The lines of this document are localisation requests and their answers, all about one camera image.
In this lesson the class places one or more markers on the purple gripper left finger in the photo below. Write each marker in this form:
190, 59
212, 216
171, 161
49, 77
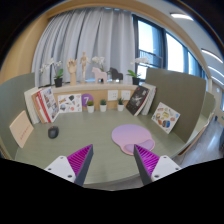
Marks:
73, 168

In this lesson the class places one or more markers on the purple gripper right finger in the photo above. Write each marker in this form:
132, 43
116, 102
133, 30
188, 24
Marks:
153, 167

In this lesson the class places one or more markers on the pink mouse pad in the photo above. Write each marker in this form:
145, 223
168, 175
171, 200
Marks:
126, 136

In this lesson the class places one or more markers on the black computer mouse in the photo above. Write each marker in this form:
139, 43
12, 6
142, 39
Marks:
53, 132

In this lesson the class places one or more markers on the colourful picture book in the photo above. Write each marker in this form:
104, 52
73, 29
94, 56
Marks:
165, 117

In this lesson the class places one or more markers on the white illustrated card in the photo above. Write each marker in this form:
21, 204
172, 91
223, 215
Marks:
70, 103

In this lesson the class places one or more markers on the white book behind black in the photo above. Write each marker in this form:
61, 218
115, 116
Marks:
152, 91

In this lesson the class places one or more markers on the beige wooden board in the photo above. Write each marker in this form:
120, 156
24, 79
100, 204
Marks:
21, 128

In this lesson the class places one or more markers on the small potted plant left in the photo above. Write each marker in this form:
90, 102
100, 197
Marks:
90, 106

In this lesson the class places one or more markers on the small potted plant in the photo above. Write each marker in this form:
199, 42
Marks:
120, 105
103, 105
90, 106

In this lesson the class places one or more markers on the small potted plant right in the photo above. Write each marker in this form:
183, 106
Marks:
120, 105

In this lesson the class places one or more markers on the small potted plant middle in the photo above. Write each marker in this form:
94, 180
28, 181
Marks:
103, 105

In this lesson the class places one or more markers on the purple round number sign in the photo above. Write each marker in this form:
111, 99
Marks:
86, 98

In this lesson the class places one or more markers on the black cover book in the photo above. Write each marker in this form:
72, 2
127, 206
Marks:
137, 100

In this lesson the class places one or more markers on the red white magazine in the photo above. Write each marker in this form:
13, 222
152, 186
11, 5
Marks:
48, 104

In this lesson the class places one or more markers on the white book stack left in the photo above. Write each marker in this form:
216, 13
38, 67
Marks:
30, 105

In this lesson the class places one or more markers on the white orchid left pot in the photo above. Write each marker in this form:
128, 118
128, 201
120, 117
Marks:
56, 68

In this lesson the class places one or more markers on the white orchid pot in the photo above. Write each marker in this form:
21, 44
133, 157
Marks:
135, 76
56, 68

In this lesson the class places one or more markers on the white orchid right pot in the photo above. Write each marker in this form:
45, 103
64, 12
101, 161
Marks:
135, 76

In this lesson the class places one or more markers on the pink wooden horse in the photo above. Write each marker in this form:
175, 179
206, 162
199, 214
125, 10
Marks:
100, 76

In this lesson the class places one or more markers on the black wooden horse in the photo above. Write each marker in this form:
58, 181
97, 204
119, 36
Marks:
115, 74

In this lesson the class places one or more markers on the wooden hand model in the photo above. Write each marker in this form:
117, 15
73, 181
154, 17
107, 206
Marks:
72, 68

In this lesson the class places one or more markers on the wooden mannequin figure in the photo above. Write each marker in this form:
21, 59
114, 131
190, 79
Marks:
83, 61

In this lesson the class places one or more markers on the white orchid middle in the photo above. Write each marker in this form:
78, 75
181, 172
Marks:
100, 61

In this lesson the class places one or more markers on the grey curtain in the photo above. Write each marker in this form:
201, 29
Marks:
98, 32

